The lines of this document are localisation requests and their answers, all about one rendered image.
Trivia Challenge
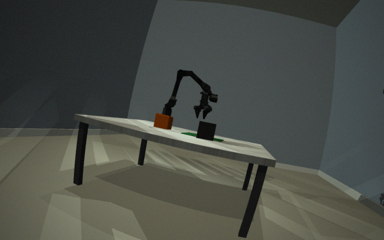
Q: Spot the black computer fan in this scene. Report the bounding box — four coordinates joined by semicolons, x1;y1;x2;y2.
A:
196;121;217;141

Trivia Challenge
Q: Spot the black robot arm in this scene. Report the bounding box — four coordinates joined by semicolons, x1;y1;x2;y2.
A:
161;69;218;117

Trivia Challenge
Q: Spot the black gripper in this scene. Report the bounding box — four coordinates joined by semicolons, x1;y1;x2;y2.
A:
193;99;212;119

